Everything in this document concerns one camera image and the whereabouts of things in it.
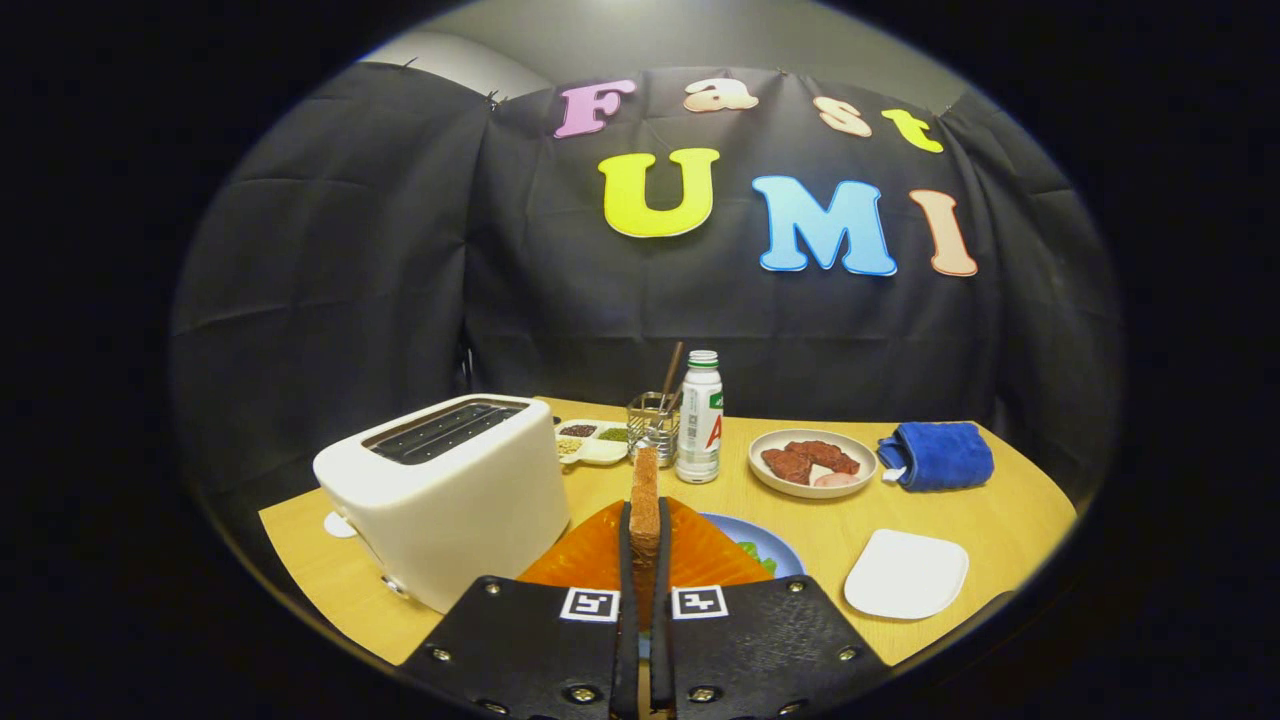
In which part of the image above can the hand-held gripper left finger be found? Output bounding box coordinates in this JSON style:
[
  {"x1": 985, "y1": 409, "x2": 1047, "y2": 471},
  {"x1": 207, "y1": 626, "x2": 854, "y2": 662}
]
[{"x1": 398, "y1": 498, "x2": 643, "y2": 720}]

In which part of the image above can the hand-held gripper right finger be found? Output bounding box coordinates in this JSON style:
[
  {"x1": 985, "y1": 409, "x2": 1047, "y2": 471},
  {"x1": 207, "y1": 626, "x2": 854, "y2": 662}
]
[{"x1": 648, "y1": 496, "x2": 893, "y2": 720}]

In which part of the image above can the toasted bread slice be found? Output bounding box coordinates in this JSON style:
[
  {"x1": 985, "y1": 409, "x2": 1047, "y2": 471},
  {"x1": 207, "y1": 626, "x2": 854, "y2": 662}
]
[{"x1": 630, "y1": 446, "x2": 661, "y2": 631}]

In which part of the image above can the blue round plate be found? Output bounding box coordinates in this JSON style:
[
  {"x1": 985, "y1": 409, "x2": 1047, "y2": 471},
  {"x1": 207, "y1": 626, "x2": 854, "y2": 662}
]
[{"x1": 700, "y1": 513, "x2": 806, "y2": 579}]

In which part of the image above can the white divided condiment dish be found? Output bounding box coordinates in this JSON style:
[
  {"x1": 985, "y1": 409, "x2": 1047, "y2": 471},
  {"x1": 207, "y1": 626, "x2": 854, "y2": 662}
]
[{"x1": 555, "y1": 419, "x2": 631, "y2": 468}]

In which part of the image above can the beige round plate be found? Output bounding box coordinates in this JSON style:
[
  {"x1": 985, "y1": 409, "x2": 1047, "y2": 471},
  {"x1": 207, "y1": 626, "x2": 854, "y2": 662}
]
[{"x1": 748, "y1": 429, "x2": 879, "y2": 499}]

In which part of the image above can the cream white toaster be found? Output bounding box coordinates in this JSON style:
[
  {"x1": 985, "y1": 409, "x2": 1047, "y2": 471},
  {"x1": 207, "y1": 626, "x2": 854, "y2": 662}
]
[{"x1": 313, "y1": 393, "x2": 571, "y2": 614}]

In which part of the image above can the white plastic drink bottle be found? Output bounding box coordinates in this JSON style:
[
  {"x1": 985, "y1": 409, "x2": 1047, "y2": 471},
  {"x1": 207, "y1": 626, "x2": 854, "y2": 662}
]
[{"x1": 676, "y1": 350, "x2": 724, "y2": 485}]

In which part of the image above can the brown cooked meat piece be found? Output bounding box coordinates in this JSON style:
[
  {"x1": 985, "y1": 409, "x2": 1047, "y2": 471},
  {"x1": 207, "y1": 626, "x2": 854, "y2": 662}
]
[
  {"x1": 785, "y1": 440, "x2": 861, "y2": 476},
  {"x1": 761, "y1": 447, "x2": 813, "y2": 486}
]

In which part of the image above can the white square plate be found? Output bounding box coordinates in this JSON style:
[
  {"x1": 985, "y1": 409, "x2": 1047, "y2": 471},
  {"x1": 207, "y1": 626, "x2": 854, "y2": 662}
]
[{"x1": 844, "y1": 528, "x2": 970, "y2": 621}]

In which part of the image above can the brown wooden chopstick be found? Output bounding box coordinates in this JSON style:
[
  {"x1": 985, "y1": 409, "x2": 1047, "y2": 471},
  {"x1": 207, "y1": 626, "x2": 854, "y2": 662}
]
[{"x1": 658, "y1": 341, "x2": 686, "y2": 411}]

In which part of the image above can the blue folded towel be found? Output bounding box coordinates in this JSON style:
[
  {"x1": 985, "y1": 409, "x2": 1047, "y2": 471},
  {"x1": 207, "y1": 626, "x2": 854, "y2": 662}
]
[{"x1": 877, "y1": 421, "x2": 996, "y2": 493}]

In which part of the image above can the metal wire utensil holder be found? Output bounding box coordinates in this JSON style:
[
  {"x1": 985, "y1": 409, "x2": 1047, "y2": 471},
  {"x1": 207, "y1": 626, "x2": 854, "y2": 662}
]
[{"x1": 627, "y1": 392, "x2": 683, "y2": 468}]

